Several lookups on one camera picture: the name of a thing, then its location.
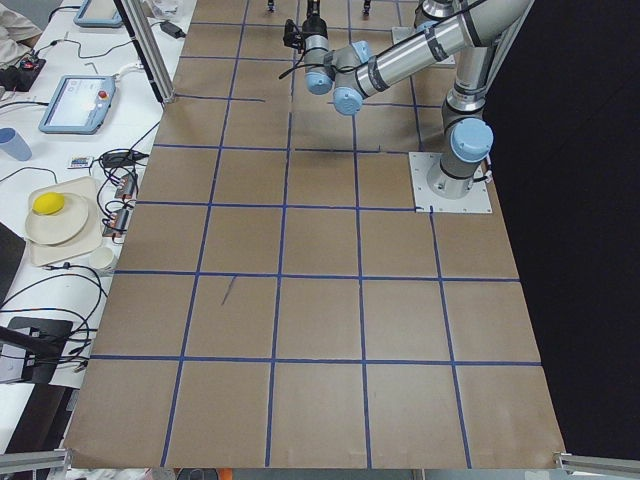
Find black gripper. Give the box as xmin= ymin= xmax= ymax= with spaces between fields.
xmin=302 ymin=0 xmax=328 ymax=39

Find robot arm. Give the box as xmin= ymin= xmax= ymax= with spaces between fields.
xmin=283 ymin=1 xmax=532 ymax=199

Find black power adapter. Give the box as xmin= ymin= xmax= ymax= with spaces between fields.
xmin=159 ymin=20 xmax=186 ymax=39

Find far teach pendant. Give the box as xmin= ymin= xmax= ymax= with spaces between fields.
xmin=74 ymin=0 xmax=123 ymax=28

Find teach pendant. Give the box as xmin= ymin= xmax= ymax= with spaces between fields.
xmin=74 ymin=0 xmax=123 ymax=28
xmin=39 ymin=75 xmax=116 ymax=135

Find near teach pendant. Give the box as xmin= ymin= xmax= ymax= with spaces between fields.
xmin=39 ymin=75 xmax=116 ymax=135

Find beige tray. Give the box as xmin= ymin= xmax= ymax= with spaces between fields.
xmin=25 ymin=176 xmax=102 ymax=266

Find white paper cup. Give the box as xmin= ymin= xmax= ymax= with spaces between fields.
xmin=88 ymin=247 xmax=118 ymax=275

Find yellow lemon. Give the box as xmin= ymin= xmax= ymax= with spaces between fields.
xmin=32 ymin=192 xmax=65 ymax=215

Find blue plastic cup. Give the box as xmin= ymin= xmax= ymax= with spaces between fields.
xmin=0 ymin=127 xmax=32 ymax=161

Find beige plate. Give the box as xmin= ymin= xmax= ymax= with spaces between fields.
xmin=25 ymin=193 xmax=89 ymax=245

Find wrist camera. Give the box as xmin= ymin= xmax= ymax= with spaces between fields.
xmin=283 ymin=19 xmax=305 ymax=53

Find aluminium frame post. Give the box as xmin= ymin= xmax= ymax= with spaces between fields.
xmin=114 ymin=0 xmax=175 ymax=104

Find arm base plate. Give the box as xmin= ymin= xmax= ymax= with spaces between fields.
xmin=408 ymin=152 xmax=492 ymax=214

